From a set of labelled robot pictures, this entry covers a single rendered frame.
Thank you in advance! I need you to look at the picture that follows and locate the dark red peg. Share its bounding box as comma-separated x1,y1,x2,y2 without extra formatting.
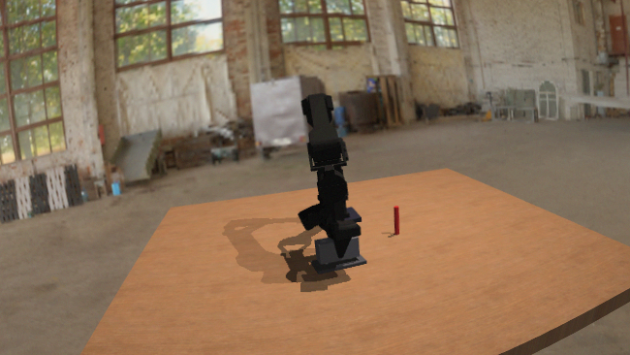
394,207,399,235

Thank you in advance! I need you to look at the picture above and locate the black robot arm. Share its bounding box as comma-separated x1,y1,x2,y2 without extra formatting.
298,93,349,231

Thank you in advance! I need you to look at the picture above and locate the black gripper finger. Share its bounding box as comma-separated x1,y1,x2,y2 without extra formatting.
334,238,352,259
319,223,330,234

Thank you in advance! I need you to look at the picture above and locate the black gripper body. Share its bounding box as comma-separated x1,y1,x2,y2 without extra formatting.
317,195,362,241

